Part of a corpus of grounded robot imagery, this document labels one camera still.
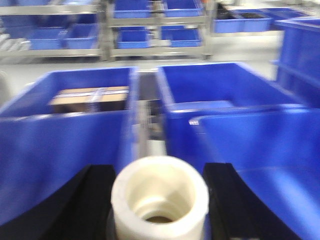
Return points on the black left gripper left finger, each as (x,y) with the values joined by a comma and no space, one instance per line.
(77,211)

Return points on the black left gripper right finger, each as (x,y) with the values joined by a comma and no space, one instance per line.
(235,211)

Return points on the blue bin with cardboard box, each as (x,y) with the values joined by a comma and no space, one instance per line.
(41,150)

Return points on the brown cardboard box in bin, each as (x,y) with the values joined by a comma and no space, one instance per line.
(92,99)

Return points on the blue empty bin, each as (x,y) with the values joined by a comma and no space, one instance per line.
(224,112)

